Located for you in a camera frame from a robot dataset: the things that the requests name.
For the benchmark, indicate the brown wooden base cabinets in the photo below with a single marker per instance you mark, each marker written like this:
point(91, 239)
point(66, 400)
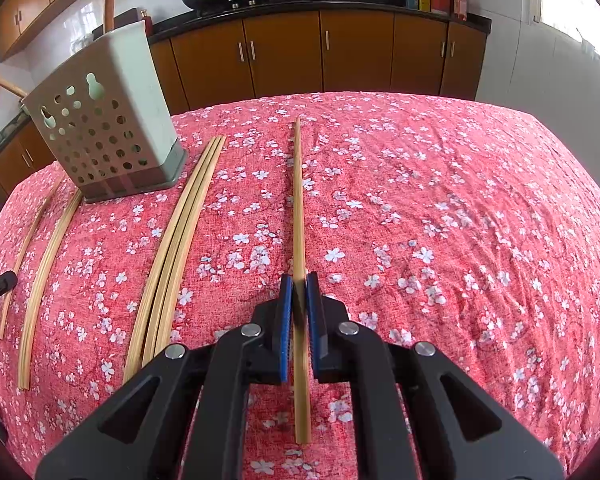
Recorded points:
point(360, 55)

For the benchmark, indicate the red floral tablecloth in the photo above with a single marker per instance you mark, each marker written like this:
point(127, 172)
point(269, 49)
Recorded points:
point(430, 210)

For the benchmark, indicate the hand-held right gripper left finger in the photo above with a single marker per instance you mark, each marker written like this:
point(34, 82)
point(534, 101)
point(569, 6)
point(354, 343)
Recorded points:
point(286, 320)

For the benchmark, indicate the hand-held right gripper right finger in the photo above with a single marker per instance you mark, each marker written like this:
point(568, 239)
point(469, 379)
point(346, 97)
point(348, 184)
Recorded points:
point(312, 320)

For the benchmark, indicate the perforated grey chopstick holder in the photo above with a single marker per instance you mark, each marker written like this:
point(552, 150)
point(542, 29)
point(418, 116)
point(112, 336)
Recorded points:
point(125, 110)

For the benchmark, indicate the black kitchen countertop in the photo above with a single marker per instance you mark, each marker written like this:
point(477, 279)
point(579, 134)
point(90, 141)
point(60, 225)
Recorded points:
point(355, 4)

